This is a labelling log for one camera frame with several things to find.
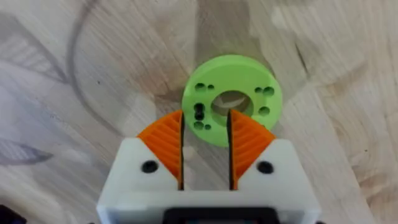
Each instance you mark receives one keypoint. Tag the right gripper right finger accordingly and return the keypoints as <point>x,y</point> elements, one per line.
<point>273,174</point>

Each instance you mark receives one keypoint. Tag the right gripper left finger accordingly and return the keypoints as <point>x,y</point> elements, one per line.
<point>146,169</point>

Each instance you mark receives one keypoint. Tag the green disc with holes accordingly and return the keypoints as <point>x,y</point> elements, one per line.
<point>231,74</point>

